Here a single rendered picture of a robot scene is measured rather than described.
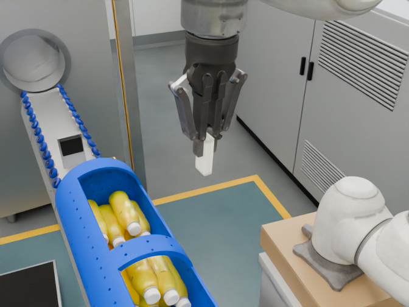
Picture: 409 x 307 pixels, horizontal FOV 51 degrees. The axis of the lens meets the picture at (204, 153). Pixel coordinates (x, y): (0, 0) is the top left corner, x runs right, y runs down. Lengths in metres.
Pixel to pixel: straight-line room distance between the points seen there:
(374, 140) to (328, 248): 1.32
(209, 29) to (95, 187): 1.02
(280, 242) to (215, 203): 1.79
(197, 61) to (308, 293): 0.81
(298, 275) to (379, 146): 1.31
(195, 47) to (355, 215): 0.69
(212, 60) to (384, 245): 0.67
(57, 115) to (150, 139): 1.56
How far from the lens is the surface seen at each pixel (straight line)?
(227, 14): 0.57
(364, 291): 1.29
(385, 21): 2.30
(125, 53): 1.95
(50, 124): 2.32
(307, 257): 1.29
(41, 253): 2.94
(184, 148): 3.67
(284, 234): 1.37
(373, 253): 1.12
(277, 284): 1.35
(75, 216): 1.31
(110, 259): 1.12
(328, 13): 0.42
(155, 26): 5.90
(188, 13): 0.58
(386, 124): 2.36
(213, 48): 0.58
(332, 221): 1.16
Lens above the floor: 2.04
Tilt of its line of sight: 34 degrees down
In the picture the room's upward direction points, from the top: straight up
